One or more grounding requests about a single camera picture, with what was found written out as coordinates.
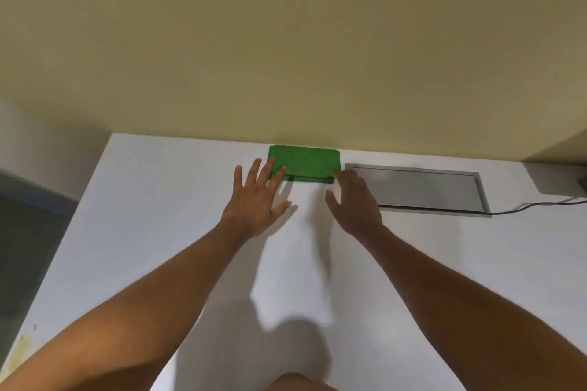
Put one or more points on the person's right hand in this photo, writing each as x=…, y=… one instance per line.
x=357, y=209

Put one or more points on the person's left hand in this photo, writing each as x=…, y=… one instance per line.
x=250, y=209

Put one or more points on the person's left middle finger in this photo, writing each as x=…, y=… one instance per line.
x=267, y=172

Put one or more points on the person's left thumb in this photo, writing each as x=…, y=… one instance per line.
x=281, y=210

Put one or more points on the person's right thumb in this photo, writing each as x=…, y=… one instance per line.
x=332, y=203

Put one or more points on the person's left little finger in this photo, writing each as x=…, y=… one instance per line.
x=238, y=177

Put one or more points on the person's right forearm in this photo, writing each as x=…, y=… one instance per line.
x=458, y=308

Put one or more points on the person's left forearm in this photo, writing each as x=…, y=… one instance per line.
x=137, y=308

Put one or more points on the green folded cloth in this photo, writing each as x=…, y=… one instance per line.
x=305, y=161

